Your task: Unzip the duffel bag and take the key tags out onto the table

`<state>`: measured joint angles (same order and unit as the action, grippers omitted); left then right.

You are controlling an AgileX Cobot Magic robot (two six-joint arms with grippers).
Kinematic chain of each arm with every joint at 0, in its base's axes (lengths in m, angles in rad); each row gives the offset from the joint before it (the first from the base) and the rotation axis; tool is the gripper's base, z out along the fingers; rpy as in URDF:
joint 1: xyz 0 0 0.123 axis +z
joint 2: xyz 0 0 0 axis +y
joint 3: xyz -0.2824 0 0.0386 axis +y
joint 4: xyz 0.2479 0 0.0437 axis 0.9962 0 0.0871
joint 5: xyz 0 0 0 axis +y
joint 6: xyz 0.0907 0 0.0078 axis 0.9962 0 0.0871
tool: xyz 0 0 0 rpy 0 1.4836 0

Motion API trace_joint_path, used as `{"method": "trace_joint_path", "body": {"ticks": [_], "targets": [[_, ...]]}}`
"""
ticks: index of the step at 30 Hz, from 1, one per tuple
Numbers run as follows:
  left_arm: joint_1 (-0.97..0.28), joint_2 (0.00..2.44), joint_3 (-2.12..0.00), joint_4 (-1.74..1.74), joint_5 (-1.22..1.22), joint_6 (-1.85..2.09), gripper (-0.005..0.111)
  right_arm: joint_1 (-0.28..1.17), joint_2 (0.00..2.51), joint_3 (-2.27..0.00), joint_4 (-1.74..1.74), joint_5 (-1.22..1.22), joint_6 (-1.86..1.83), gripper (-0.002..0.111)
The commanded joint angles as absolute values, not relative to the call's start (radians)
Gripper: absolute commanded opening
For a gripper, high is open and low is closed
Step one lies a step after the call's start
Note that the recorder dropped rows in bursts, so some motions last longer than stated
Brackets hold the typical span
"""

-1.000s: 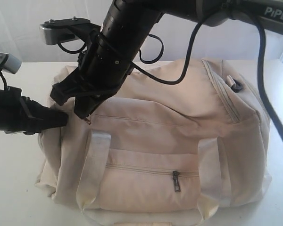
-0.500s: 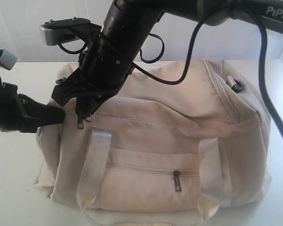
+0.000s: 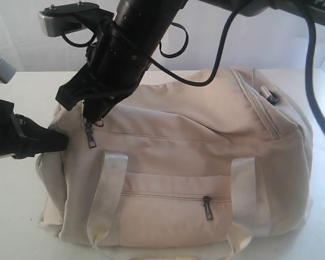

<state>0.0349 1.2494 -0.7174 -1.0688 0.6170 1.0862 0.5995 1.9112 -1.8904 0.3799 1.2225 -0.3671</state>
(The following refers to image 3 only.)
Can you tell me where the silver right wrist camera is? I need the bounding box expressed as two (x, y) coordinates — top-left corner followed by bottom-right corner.
(38, 1), (100, 37)

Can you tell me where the dark pocket zipper pull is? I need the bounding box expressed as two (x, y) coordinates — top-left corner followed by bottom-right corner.
(203, 196), (213, 221)

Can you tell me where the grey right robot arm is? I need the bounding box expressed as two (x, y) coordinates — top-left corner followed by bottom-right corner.
(55, 1), (325, 122)

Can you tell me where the metal main zipper pull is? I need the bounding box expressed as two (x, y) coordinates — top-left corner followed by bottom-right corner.
(93, 118), (104, 128)

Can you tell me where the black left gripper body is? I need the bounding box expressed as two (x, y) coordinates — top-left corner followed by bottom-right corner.
(0, 99), (23, 159)

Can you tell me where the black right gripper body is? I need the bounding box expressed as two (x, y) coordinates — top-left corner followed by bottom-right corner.
(81, 16), (163, 92)

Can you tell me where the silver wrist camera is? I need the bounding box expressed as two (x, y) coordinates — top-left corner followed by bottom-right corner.
(0, 59), (16, 84)
(38, 1), (100, 37)

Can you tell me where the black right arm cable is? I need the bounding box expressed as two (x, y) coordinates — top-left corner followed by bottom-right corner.
(61, 10), (325, 152)

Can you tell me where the black D-ring strap loop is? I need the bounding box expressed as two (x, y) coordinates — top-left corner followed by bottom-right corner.
(259, 86), (281, 106)

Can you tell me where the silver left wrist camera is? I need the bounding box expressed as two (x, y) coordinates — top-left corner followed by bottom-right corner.
(0, 59), (16, 84)

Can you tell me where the cream duffel bag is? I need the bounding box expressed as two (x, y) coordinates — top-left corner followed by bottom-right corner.
(36, 68), (313, 253)

